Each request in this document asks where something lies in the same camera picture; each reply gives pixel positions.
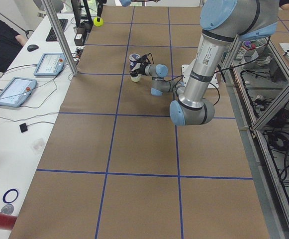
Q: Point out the small black square device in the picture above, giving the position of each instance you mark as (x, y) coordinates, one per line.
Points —
(23, 127)

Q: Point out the black computer mouse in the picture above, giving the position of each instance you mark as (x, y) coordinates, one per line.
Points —
(32, 47)

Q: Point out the black monitor stand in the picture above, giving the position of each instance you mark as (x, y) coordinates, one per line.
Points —
(81, 11)

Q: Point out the tennis ball Wilson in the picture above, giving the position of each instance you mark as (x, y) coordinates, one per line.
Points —
(98, 21)

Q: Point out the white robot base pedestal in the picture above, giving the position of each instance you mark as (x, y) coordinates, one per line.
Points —
(186, 72)

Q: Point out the teach pendant tablet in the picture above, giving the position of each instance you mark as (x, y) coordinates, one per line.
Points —
(17, 92)
(50, 64)

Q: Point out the tennis ball Roland Garros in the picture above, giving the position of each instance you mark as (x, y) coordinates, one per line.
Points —
(136, 78)

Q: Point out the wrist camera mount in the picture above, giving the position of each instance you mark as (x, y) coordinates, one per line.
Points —
(146, 59)

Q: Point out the far teach pendant tablet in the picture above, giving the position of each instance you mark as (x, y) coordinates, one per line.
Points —
(50, 64)

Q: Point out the near teach pendant tablet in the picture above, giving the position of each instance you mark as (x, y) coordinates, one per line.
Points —
(17, 92)

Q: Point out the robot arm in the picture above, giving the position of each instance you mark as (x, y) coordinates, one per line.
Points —
(123, 3)
(221, 22)

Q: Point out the aluminium frame post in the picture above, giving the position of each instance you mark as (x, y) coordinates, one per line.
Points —
(52, 15)

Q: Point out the grey round lid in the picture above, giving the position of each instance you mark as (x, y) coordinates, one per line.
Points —
(7, 209)

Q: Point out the black box white label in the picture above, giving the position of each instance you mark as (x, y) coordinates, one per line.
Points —
(82, 33)

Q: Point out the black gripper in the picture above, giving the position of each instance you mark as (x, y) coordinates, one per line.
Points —
(141, 69)

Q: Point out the clear tennis ball can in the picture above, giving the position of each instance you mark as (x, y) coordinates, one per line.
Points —
(133, 61)

